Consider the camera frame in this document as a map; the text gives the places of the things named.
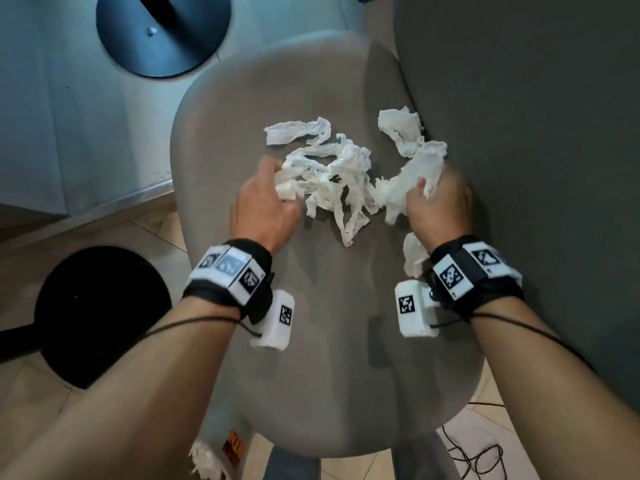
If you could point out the person's right forearm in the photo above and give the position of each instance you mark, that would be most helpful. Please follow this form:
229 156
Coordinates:
550 394

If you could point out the person's right hand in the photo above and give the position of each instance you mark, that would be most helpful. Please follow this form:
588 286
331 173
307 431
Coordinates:
450 209

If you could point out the black round table base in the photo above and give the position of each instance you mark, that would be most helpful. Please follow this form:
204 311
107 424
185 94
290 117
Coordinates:
100 314

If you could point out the grey trousers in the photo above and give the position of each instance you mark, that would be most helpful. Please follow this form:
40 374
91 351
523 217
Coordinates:
425 459

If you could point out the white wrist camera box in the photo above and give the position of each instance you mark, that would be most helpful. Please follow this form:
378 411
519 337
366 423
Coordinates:
275 324
415 309

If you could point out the person's left forearm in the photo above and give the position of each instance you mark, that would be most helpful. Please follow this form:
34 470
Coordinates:
125 404

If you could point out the grey upholstered chair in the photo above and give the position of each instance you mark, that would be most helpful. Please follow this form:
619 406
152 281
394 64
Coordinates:
325 369

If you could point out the small grey waste bin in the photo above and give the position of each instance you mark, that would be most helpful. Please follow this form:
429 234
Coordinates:
215 414

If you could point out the metal floor edge strip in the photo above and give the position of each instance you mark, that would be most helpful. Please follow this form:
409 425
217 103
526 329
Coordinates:
125 194

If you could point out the dark blue round table base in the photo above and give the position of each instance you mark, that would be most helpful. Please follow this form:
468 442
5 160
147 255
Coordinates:
165 49

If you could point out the person's left hand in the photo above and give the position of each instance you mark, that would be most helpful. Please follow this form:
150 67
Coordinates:
260 209

